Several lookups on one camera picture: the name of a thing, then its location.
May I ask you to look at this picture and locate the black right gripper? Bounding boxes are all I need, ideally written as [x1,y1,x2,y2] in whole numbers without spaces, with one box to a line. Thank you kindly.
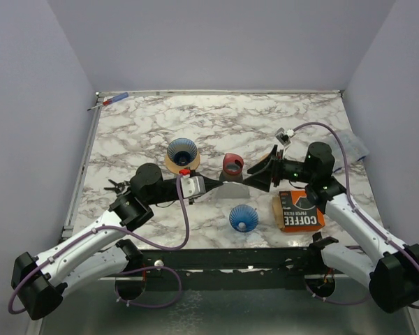
[243,145,315,192]

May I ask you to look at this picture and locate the wooden ring coaster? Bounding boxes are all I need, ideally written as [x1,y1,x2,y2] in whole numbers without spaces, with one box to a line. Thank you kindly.
[164,152,200,174]
[260,154,270,163]

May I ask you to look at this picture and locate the blue cone dripper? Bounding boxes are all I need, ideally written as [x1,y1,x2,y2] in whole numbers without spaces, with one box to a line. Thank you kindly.
[167,137,198,166]

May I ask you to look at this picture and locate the white paper coffee filter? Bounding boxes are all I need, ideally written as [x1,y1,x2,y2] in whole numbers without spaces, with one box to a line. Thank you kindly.
[216,181,250,199]

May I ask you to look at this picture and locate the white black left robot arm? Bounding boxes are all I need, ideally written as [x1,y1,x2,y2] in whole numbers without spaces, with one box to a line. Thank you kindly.
[8,163,225,320]

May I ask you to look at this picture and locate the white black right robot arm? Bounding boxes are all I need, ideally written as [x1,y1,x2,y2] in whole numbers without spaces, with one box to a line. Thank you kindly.
[243,142,419,313]

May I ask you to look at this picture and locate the orange coffee filter box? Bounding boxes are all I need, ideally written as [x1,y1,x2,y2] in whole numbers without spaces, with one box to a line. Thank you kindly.
[272,190,325,234]

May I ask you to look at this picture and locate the blue ribbed dripper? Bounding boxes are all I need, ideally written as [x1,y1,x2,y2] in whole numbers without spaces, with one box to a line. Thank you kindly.
[229,204,259,232]

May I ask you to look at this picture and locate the red and black carafe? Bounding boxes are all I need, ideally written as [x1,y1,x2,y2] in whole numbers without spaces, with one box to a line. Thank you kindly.
[219,153,244,183]

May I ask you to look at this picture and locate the clear plastic parts box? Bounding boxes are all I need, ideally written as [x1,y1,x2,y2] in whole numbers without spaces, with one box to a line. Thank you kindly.
[325,130,369,172]

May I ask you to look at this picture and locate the black scissors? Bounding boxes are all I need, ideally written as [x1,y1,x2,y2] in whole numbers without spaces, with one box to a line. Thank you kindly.
[103,179,130,194]

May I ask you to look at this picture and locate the red blue screwdriver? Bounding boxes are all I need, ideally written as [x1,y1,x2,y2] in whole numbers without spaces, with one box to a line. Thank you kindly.
[88,92,128,111]

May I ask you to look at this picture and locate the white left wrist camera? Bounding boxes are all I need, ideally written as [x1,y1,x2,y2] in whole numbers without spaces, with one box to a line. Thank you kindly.
[179,169,196,199]

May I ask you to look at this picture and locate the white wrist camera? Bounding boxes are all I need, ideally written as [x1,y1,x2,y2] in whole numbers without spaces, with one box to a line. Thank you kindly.
[179,169,196,199]
[275,128,295,147]

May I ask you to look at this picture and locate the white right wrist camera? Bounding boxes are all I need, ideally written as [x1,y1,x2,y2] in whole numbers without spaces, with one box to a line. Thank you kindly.
[275,128,295,147]

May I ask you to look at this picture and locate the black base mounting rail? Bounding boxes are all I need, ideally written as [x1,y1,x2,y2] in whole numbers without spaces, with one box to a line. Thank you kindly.
[126,247,328,290]

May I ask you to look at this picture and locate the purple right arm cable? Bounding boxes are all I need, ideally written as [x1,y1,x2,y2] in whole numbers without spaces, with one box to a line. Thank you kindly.
[288,121,419,310]

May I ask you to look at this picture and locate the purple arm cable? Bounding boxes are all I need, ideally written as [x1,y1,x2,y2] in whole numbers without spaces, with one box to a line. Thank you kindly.
[8,172,191,313]
[288,121,419,310]

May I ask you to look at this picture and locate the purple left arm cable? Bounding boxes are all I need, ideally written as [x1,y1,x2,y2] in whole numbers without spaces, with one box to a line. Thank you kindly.
[8,172,191,313]

